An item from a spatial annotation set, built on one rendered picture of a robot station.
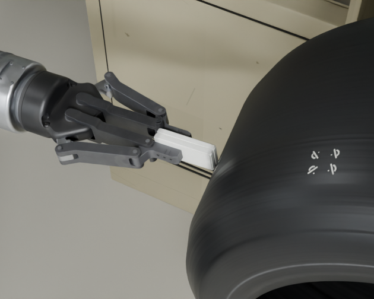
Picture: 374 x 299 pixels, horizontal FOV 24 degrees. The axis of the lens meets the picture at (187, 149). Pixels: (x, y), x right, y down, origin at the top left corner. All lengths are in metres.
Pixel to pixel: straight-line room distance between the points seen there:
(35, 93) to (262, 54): 0.72
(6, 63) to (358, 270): 0.49
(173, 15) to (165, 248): 0.79
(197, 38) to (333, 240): 1.00
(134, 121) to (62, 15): 1.78
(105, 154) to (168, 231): 1.34
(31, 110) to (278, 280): 0.36
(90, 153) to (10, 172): 1.47
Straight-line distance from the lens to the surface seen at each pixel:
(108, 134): 0.97
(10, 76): 1.02
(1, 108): 1.02
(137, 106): 1.00
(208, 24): 1.64
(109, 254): 2.26
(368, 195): 0.72
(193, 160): 0.95
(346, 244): 0.74
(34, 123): 1.01
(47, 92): 1.00
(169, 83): 1.85
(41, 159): 2.43
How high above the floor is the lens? 2.03
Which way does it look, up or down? 57 degrees down
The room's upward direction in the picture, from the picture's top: straight up
